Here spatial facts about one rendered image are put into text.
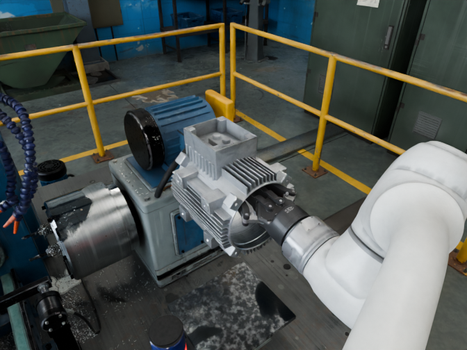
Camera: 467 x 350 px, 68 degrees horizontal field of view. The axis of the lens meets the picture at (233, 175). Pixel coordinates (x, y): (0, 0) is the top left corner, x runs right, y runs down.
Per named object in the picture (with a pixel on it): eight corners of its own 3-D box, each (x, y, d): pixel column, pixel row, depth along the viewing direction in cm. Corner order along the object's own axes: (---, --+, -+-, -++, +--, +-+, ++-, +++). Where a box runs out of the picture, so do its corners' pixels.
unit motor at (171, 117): (135, 213, 126) (112, 103, 102) (211, 182, 142) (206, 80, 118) (168, 257, 109) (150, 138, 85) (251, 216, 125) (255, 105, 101)
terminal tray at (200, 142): (184, 157, 76) (181, 128, 72) (224, 144, 82) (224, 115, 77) (215, 183, 68) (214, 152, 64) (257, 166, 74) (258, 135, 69)
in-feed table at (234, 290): (171, 328, 105) (167, 304, 98) (242, 284, 118) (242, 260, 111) (215, 398, 89) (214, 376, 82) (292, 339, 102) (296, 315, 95)
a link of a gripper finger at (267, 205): (272, 221, 65) (267, 224, 65) (235, 187, 72) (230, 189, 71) (276, 205, 63) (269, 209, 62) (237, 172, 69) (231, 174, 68)
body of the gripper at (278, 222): (320, 209, 60) (283, 179, 66) (283, 229, 56) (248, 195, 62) (310, 237, 65) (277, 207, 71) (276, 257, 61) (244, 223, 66)
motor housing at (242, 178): (174, 218, 83) (165, 148, 72) (238, 189, 92) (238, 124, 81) (222, 271, 70) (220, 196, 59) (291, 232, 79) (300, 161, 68)
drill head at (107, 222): (33, 257, 113) (3, 196, 99) (149, 208, 133) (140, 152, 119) (51, 313, 96) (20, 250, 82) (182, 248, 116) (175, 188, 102)
